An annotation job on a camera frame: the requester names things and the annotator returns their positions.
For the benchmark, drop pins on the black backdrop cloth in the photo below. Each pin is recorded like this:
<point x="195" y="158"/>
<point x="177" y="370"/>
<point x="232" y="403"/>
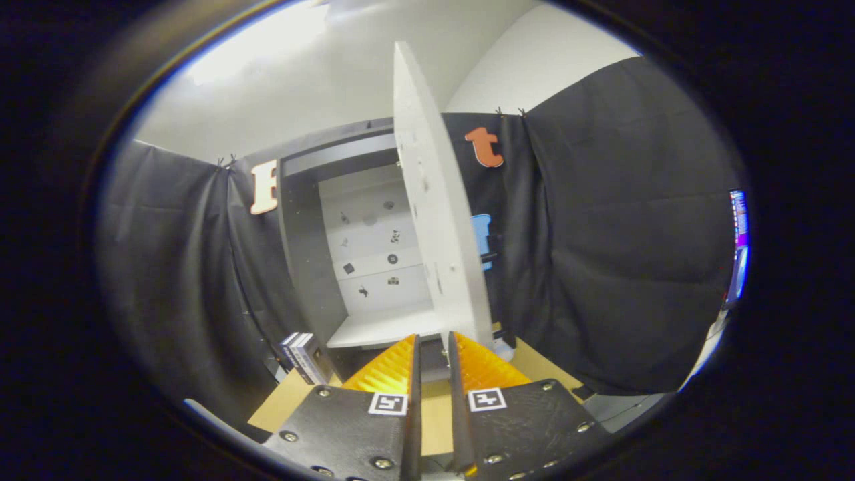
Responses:
<point x="634" y="234"/>

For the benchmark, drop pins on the grey cabinet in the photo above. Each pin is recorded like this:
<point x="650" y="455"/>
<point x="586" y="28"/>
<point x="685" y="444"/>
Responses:
<point x="304" y="254"/>

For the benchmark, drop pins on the white cabinet door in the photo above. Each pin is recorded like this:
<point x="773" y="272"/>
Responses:
<point x="427" y="200"/>

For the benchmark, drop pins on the white cabinet shelf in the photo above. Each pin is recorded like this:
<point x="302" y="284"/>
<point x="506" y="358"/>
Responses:
<point x="381" y="331"/>

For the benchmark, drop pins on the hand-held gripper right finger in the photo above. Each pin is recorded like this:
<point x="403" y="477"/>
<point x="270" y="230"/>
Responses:
<point x="459" y="427"/>

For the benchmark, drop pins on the computer monitor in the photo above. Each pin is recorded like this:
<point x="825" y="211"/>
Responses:
<point x="738" y="247"/>

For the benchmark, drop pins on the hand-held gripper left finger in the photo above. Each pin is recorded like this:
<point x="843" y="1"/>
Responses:
<point x="413" y="427"/>

